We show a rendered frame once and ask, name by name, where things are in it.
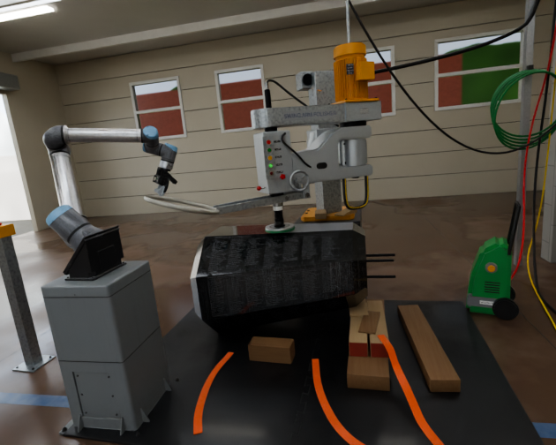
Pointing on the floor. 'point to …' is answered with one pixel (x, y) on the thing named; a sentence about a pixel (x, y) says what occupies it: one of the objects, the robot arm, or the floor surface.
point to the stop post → (17, 297)
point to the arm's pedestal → (108, 347)
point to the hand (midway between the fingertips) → (161, 196)
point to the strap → (326, 399)
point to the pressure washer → (494, 275)
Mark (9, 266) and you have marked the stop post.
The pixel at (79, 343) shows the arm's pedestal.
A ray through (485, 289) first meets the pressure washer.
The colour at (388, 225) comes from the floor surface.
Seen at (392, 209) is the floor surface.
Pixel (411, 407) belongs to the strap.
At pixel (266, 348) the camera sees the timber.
